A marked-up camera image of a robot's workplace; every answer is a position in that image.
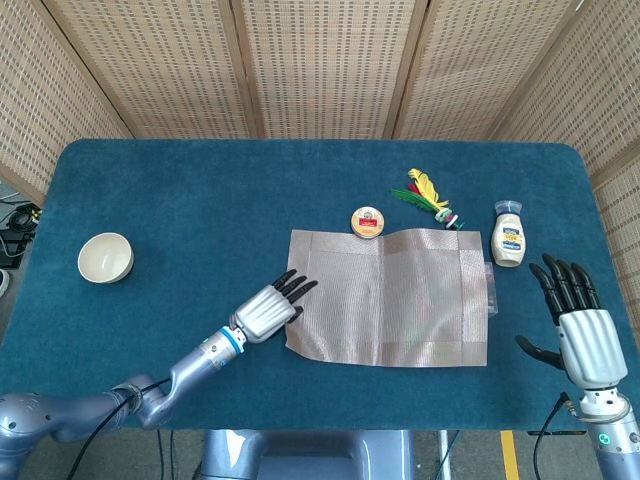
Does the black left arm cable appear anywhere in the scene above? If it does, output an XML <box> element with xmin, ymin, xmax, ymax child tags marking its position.
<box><xmin>64</xmin><ymin>378</ymin><xmax>172</xmax><ymax>480</ymax></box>

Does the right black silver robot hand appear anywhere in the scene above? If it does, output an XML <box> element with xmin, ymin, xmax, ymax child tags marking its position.
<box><xmin>515</xmin><ymin>253</ymin><xmax>629</xmax><ymax>390</ymax></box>

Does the white table leg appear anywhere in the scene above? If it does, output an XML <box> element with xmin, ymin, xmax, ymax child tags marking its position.
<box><xmin>437</xmin><ymin>429</ymin><xmax>453</xmax><ymax>480</ymax></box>

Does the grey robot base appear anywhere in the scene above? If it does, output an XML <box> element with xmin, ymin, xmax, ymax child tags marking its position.
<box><xmin>199</xmin><ymin>428</ymin><xmax>416</xmax><ymax>480</ymax></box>

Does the white ceramic bowl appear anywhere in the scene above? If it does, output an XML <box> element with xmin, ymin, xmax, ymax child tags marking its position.
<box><xmin>77</xmin><ymin>232</ymin><xmax>135</xmax><ymax>285</ymax></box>

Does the black cable bundle on floor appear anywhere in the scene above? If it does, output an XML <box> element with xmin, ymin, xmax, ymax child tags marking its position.
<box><xmin>0</xmin><ymin>194</ymin><xmax>44</xmax><ymax>266</ymax></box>

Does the colourful feather shuttlecock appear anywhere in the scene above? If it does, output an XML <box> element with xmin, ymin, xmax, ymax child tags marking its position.
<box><xmin>390</xmin><ymin>168</ymin><xmax>467</xmax><ymax>232</ymax></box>

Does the blue carpet table cover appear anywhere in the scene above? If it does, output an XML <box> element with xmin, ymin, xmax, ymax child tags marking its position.
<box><xmin>0</xmin><ymin>138</ymin><xmax>636</xmax><ymax>432</ymax></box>

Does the clear box with red toys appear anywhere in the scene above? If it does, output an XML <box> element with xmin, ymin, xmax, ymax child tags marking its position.
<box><xmin>483</xmin><ymin>262</ymin><xmax>501</xmax><ymax>321</ymax></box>

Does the woven bamboo folding screen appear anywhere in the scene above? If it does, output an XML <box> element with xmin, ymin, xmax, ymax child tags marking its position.
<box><xmin>0</xmin><ymin>0</ymin><xmax>640</xmax><ymax>321</ymax></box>

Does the beige woven placemat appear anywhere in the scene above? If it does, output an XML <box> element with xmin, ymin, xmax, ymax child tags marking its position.
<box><xmin>284</xmin><ymin>228</ymin><xmax>489</xmax><ymax>369</ymax></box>

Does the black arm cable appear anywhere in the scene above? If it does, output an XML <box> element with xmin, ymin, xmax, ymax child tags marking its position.
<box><xmin>532</xmin><ymin>392</ymin><xmax>576</xmax><ymax>480</ymax></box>
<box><xmin>64</xmin><ymin>378</ymin><xmax>172</xmax><ymax>480</ymax></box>

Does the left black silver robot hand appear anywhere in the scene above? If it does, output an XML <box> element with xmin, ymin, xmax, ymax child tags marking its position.
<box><xmin>233</xmin><ymin>268</ymin><xmax>319</xmax><ymax>345</ymax></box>

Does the mayonnaise squeeze bottle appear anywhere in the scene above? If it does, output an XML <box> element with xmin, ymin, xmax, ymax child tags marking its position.
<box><xmin>490</xmin><ymin>199</ymin><xmax>529</xmax><ymax>269</ymax></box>

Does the small round tin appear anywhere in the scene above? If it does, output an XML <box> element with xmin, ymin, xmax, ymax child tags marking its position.
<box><xmin>350</xmin><ymin>205</ymin><xmax>387</xmax><ymax>240</ymax></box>

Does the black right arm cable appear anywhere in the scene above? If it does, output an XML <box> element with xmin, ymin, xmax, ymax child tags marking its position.
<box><xmin>532</xmin><ymin>392</ymin><xmax>576</xmax><ymax>480</ymax></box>

